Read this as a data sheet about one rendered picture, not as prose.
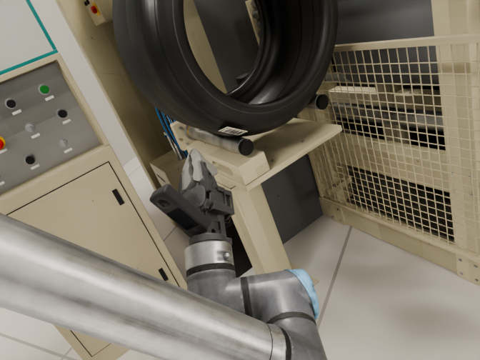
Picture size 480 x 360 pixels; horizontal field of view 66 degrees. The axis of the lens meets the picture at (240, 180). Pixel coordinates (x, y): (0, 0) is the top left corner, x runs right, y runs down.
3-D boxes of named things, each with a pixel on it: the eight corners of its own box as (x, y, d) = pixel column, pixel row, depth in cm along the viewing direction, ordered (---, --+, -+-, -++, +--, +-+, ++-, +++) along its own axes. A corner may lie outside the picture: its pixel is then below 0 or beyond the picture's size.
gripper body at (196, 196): (207, 201, 82) (213, 254, 77) (176, 192, 76) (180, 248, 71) (232, 187, 78) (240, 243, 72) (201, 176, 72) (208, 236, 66)
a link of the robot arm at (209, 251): (175, 273, 68) (211, 259, 63) (173, 248, 70) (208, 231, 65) (211, 277, 75) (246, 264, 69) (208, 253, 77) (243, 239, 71)
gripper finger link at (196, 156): (208, 156, 83) (213, 193, 79) (188, 147, 79) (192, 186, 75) (218, 149, 81) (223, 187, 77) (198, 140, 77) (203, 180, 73)
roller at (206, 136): (195, 121, 126) (201, 133, 128) (183, 128, 124) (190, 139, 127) (251, 136, 97) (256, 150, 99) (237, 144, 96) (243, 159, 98)
